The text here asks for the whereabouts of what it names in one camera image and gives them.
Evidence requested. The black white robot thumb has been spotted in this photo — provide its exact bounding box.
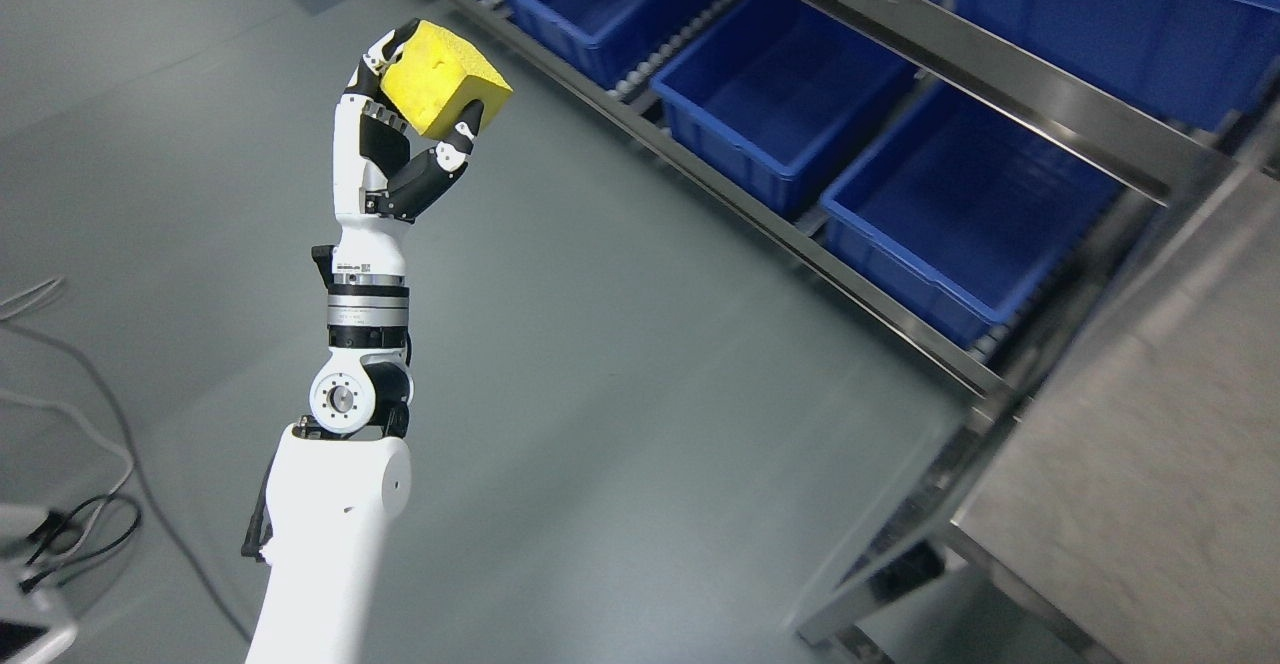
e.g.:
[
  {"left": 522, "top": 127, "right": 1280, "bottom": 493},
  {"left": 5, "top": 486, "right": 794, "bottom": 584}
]
[{"left": 367, "top": 102, "right": 485, "bottom": 223}]

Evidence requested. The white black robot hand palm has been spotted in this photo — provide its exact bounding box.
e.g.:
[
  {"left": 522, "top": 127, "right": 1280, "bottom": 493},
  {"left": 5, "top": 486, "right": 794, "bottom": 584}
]
[{"left": 333, "top": 93, "right": 410, "bottom": 280}]

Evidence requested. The black robot fingers cluster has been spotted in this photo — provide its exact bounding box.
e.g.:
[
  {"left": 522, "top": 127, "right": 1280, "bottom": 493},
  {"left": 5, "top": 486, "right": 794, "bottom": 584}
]
[{"left": 343, "top": 18, "right": 421, "bottom": 134}]

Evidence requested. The yellow foam block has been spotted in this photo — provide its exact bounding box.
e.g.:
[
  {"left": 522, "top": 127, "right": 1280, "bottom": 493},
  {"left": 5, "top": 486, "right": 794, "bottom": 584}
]
[{"left": 381, "top": 20, "right": 513, "bottom": 141}]

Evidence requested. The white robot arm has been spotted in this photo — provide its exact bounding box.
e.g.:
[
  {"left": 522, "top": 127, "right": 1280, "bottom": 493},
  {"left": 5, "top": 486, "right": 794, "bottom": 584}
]
[{"left": 242, "top": 20, "right": 511, "bottom": 663}]

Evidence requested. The blue bin lower middle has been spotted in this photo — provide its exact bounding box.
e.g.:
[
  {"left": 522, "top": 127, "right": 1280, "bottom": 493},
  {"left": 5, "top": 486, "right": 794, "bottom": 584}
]
[{"left": 820, "top": 82, "right": 1121, "bottom": 349}]

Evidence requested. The metal shelf rack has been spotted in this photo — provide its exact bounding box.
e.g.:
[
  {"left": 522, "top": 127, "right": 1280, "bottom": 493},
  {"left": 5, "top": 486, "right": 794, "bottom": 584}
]
[{"left": 444, "top": 0, "right": 1270, "bottom": 400}]

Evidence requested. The blue bin lower left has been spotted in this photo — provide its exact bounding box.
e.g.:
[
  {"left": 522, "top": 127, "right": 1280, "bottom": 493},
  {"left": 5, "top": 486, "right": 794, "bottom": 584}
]
[{"left": 652, "top": 0, "right": 916, "bottom": 219}]

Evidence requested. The stainless steel table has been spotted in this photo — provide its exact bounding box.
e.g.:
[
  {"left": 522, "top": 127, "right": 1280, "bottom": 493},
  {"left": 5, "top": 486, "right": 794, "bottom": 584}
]
[{"left": 794, "top": 168, "right": 1277, "bottom": 663}]

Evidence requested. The blue bin upper right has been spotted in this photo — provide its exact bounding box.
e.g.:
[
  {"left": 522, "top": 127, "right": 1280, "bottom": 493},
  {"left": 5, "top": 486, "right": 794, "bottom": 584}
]
[{"left": 956, "top": 0, "right": 1279, "bottom": 130}]

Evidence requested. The grey floor cable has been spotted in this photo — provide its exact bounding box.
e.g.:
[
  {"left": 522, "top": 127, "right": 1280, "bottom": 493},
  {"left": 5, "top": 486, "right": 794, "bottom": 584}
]
[{"left": 0, "top": 276, "right": 251, "bottom": 645}]

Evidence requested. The black floor cable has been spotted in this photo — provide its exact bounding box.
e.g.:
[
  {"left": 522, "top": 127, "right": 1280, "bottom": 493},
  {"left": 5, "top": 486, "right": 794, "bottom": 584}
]
[{"left": 18, "top": 493, "right": 143, "bottom": 594}]

